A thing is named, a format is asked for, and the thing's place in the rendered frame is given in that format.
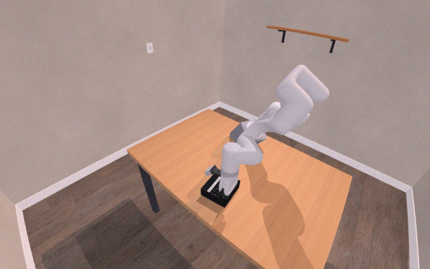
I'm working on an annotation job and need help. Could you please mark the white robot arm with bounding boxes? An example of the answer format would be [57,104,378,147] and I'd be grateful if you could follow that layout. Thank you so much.
[204,65,329,178]

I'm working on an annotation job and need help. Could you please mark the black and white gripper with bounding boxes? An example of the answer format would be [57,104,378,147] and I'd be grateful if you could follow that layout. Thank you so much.
[219,174,238,199]

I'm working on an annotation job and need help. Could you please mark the black lighting desk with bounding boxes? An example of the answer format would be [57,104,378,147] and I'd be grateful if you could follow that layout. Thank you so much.
[201,174,240,208]

